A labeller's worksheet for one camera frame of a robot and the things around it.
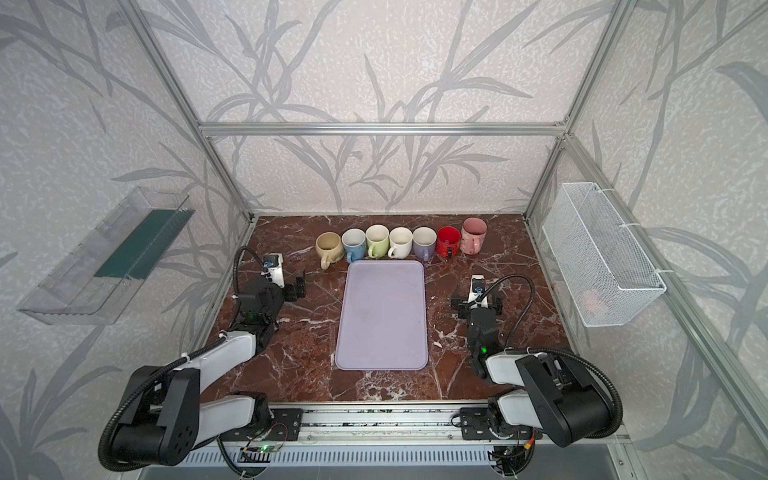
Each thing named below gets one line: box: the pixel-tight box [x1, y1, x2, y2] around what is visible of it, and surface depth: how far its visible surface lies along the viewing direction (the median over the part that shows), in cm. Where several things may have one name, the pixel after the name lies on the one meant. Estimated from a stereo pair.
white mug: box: [388, 226, 413, 260], surface depth 104 cm
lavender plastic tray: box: [335, 260, 429, 371], surface depth 93 cm
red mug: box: [436, 226, 461, 259], surface depth 107 cm
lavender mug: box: [412, 226, 437, 261], surface depth 106 cm
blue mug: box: [342, 228, 366, 263], surface depth 103 cm
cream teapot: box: [315, 231, 345, 270], surface depth 104 cm
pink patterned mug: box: [461, 217, 488, 256], surface depth 105 cm
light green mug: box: [365, 224, 389, 259], surface depth 106 cm
